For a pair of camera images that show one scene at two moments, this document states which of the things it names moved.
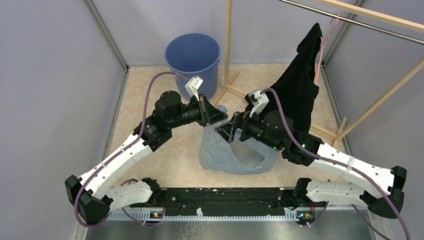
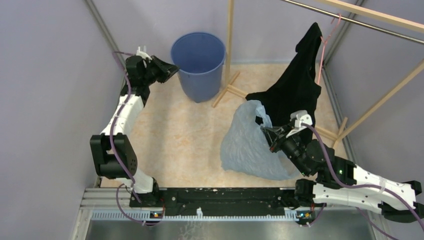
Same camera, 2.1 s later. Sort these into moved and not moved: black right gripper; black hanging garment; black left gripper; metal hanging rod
Moved: black left gripper; black right gripper
Not moved: black hanging garment; metal hanging rod
